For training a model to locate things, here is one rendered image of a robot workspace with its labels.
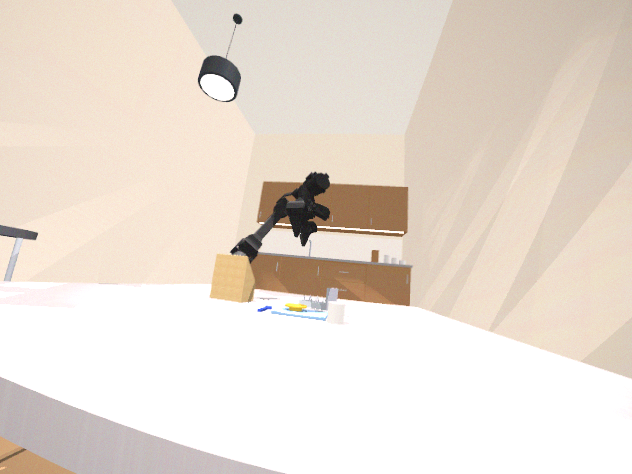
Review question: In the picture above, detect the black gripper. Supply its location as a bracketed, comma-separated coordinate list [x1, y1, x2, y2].
[286, 196, 317, 247]

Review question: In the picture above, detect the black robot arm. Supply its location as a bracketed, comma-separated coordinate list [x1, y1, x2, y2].
[230, 171, 330, 264]

